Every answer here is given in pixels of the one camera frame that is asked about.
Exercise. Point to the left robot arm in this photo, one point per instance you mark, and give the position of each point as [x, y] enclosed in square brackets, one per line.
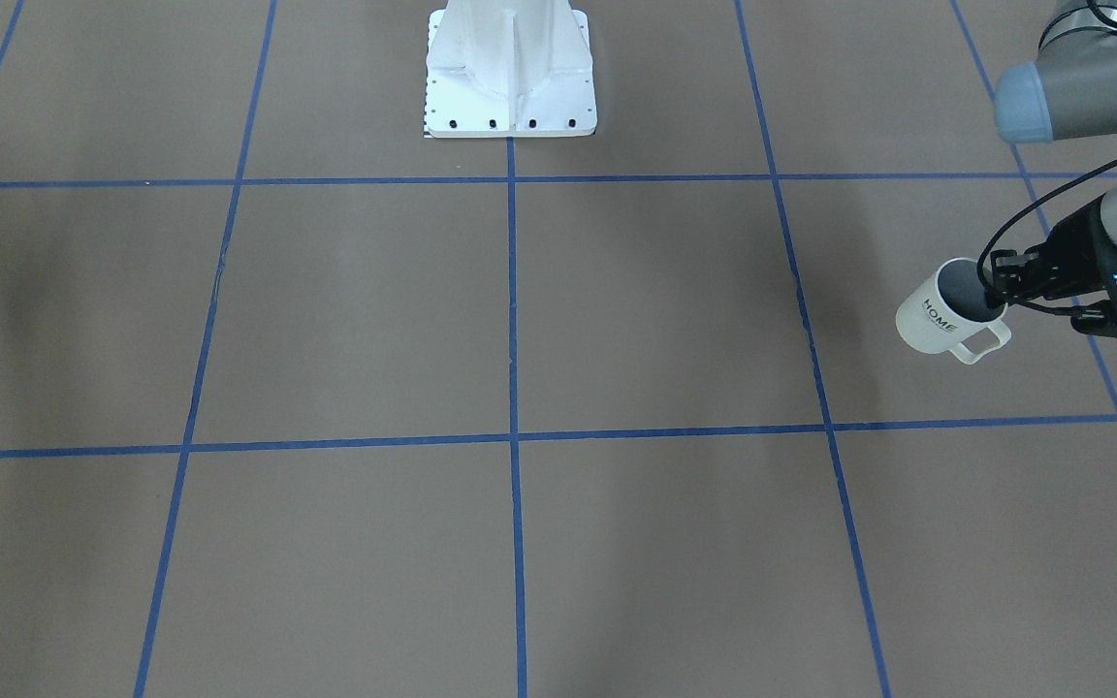
[1069, 91]

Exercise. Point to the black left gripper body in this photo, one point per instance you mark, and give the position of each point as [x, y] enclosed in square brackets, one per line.
[1074, 242]

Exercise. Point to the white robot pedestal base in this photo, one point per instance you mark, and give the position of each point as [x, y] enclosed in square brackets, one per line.
[509, 69]

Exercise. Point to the white HOME mug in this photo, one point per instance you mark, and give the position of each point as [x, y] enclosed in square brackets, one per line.
[952, 313]

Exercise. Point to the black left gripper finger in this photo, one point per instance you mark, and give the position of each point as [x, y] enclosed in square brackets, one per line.
[1010, 268]
[1003, 296]

